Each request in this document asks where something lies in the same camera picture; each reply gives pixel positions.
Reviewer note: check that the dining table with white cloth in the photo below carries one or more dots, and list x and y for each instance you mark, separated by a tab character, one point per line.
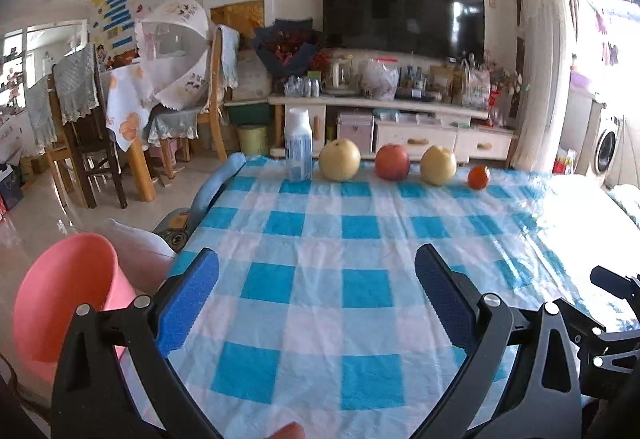
127	109

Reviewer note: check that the cluster of glass cups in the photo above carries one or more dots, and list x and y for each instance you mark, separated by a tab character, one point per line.
302	86

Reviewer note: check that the dark blue wrapped bouquet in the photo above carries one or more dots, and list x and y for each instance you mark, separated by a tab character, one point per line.
285	46

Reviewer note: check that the dark chair with grey cover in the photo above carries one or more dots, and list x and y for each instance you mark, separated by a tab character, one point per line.
80	84

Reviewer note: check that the large yellow pear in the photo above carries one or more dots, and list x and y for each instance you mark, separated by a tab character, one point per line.
438	165

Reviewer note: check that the pile of dried goods bags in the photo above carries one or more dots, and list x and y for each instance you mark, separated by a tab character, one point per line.
460	84

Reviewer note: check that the clear plastic bag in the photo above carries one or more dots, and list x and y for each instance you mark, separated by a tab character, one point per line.
380	79

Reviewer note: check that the light blue towel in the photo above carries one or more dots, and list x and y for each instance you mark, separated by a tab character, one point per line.
229	56

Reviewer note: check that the small yellow pear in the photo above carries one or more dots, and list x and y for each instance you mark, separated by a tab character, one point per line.
340	160

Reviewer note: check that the white bottle blue label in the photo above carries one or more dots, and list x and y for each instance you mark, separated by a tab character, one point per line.
298	149

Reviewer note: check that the front loading washing machine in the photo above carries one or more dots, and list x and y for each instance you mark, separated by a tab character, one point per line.
607	149

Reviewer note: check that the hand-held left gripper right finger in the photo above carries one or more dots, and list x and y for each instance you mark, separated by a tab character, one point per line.
445	299

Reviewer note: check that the wooden chair with grey cover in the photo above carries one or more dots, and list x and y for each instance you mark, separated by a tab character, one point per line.
40	114

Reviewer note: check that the pink plastic basin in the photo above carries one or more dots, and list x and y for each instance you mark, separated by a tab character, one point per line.
65	289

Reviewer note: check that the cream TV cabinet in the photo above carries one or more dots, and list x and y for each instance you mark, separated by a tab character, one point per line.
350	104

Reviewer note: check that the person's left hand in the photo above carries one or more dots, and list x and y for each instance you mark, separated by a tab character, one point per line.
287	431

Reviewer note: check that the glass electric kettle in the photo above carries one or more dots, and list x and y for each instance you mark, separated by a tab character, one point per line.
342	74

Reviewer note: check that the row of small bottles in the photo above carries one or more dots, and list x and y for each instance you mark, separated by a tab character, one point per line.
412	79

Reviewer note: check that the green trash bin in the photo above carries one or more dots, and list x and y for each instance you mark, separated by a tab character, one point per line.
252	139

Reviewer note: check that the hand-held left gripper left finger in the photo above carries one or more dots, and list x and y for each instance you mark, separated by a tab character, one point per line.
192	299

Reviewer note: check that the red apple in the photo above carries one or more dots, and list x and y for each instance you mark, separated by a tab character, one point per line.
392	162

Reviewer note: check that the orange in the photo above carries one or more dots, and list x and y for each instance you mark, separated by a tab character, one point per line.
479	177

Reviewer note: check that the blue yellow wall stickers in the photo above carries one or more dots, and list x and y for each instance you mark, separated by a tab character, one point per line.
117	4

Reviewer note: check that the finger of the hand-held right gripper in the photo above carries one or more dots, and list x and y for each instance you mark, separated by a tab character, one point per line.
615	349
617	284

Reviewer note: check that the blue white checkered tablecloth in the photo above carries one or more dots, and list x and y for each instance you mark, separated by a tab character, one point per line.
325	269

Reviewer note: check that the light wooden chair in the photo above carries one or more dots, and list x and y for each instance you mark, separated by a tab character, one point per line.
217	119

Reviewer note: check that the standing air conditioner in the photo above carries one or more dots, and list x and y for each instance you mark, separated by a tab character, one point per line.
542	69

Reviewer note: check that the white mesh food cover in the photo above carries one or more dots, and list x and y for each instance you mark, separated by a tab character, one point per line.
172	44

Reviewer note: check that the short cream drawer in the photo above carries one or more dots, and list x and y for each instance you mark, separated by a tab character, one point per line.
480	146

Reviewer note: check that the black television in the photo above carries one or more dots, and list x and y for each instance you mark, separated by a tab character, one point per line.
400	9

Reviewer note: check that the light blue bolster cushion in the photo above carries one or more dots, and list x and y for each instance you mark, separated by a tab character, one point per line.
215	189

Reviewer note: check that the long cream drawer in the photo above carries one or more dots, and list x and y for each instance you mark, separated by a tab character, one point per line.
400	139

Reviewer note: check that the pink storage box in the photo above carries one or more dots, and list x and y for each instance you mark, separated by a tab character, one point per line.
355	134

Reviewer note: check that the white pillow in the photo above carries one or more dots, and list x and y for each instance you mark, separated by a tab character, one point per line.
145	254

